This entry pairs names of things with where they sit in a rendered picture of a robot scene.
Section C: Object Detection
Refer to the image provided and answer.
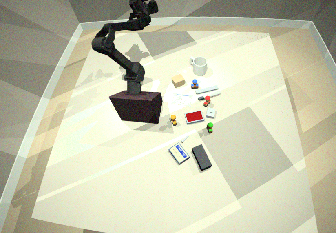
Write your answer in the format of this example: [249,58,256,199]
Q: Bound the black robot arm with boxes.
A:
[91,0,158,94]

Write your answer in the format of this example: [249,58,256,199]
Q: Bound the white flat box with blue label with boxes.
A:
[168,142,190,165]

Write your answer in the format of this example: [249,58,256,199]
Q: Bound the pale grey flat bar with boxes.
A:
[195,86,218,95]

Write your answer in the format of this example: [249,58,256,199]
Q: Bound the pale grey mug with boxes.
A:
[190,56,207,76]

